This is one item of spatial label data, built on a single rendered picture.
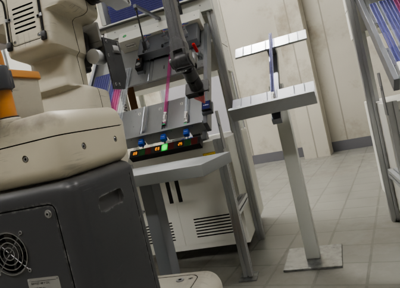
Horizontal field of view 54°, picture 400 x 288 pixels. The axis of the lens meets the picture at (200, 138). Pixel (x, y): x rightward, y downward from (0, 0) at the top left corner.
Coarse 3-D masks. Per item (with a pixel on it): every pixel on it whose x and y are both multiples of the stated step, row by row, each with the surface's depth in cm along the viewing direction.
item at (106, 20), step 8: (184, 0) 213; (192, 0) 214; (104, 8) 227; (160, 8) 217; (104, 16) 225; (136, 16) 221; (144, 16) 223; (104, 24) 226; (112, 24) 225; (104, 32) 231; (216, 112) 170; (208, 136) 225; (224, 144) 173; (240, 200) 187; (248, 200) 200; (240, 208) 181; (256, 272) 178; (240, 280) 173; (248, 280) 171; (256, 280) 170
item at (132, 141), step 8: (200, 120) 170; (168, 128) 174; (176, 128) 173; (184, 128) 173; (192, 128) 173; (200, 128) 173; (136, 136) 178; (144, 136) 178; (152, 136) 178; (168, 136) 178; (176, 136) 178; (184, 136) 178; (128, 144) 183; (136, 144) 183
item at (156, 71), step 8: (192, 48) 206; (200, 48) 204; (128, 56) 223; (136, 56) 220; (160, 56) 212; (104, 64) 227; (128, 64) 218; (152, 64) 210; (160, 64) 208; (200, 64) 196; (96, 72) 225; (104, 72) 222; (136, 72) 211; (152, 72) 206; (160, 72) 204; (136, 80) 207; (144, 80) 205; (152, 80) 203
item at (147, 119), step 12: (144, 108) 191; (156, 108) 188; (168, 108) 185; (180, 108) 182; (192, 108) 180; (132, 120) 189; (144, 120) 186; (156, 120) 183; (168, 120) 180; (180, 120) 178; (192, 120) 175; (132, 132) 184; (144, 132) 180
